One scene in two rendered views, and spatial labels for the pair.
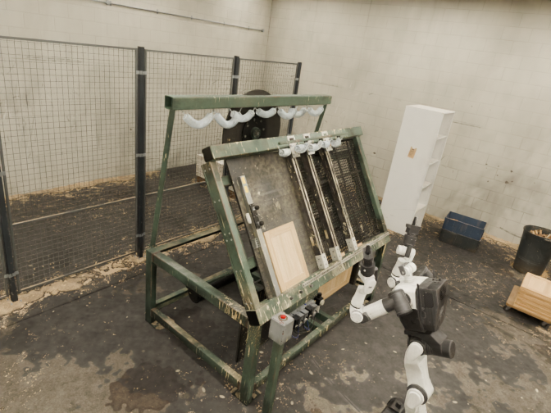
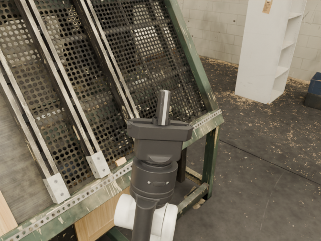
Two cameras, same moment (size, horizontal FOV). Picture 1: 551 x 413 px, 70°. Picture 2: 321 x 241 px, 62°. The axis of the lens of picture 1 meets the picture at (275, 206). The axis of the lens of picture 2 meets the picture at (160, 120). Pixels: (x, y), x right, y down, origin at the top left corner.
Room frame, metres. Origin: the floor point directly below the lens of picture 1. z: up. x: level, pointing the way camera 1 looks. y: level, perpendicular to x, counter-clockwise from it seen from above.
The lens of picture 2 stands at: (2.23, -1.06, 1.84)
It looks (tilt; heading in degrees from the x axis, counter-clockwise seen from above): 30 degrees down; 7
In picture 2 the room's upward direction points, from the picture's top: straight up
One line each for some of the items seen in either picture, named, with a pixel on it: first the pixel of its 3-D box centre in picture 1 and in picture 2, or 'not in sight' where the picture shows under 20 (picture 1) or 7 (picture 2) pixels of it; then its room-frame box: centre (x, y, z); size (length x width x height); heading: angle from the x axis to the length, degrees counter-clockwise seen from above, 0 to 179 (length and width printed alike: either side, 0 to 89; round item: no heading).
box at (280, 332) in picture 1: (280, 328); not in sight; (2.25, -0.16, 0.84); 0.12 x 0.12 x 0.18; 53
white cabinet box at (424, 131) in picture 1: (413, 170); (272, 29); (6.47, -2.19, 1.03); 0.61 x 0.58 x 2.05; 144
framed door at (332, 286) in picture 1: (331, 274); (130, 182); (3.60, -0.68, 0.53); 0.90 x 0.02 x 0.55; 143
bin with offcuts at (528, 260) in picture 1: (535, 251); not in sight; (5.45, -3.93, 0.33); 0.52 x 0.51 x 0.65; 144
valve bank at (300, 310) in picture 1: (306, 315); not in sight; (2.64, -0.37, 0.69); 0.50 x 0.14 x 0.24; 143
